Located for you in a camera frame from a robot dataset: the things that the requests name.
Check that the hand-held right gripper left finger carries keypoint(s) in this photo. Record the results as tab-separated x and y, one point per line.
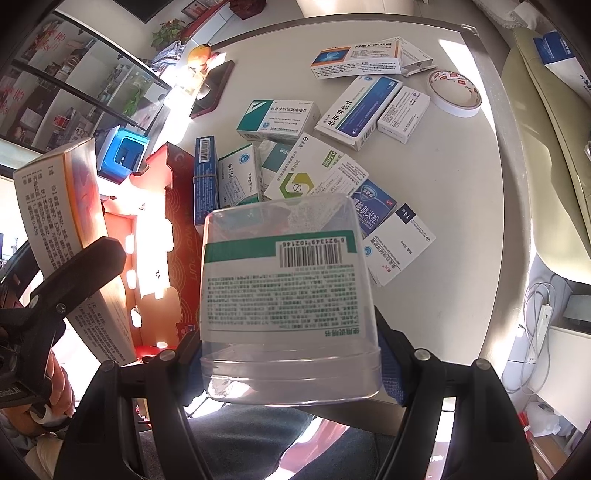
194	374

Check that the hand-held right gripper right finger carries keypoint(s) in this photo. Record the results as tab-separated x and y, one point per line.
392	374

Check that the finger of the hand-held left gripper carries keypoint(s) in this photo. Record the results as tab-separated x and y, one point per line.
87	267

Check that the red cardboard box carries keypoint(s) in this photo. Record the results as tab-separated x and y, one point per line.
182	286

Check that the clear plastic container green label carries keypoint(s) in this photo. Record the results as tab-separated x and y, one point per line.
277	300

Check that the white medicine box green logo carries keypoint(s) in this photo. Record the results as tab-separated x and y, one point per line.
300	175

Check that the dark green white medicine box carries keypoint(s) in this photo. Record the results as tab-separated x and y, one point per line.
277	117

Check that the blue orange white medicine box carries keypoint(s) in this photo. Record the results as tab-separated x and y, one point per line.
355	57

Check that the person's left hand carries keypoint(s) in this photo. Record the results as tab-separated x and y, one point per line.
60	383

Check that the blue plastic stool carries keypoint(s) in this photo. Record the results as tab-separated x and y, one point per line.
117	157

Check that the white medicine box dark tab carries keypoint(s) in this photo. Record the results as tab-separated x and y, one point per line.
397	244

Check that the blue striped medicine box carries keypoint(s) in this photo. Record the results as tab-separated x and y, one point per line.
205	161

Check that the white power strip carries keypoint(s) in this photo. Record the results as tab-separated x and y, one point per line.
545	321

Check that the blue medicine box round graphic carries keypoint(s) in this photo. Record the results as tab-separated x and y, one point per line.
374	203

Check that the white low cabinet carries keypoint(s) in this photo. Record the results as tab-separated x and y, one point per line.
568	364

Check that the glass display cabinet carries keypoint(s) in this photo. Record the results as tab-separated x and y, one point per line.
69	92

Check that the white teal medicine box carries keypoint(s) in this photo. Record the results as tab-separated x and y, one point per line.
240	175

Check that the dark red phone tray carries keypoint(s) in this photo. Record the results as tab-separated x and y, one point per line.
212	87

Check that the teal panel medicine box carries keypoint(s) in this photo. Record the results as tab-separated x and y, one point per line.
277	157

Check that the striped cloth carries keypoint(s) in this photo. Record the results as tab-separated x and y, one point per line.
165	57

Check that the yellow mango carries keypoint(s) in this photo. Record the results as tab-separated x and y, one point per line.
198	53

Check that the green potted plant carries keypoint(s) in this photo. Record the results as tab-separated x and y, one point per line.
168	30

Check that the small white medicine box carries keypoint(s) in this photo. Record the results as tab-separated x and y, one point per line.
404	113

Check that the long white blue medicine box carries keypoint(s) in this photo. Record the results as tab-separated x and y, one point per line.
355	110

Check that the red printed white tape roll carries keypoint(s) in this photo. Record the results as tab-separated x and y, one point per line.
455	107

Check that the beige seat cushion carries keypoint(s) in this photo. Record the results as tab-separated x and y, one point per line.
535	138

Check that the open white medicine box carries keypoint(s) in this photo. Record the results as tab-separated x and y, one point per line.
415	57

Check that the blue white paper bag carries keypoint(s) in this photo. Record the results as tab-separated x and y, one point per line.
554	53

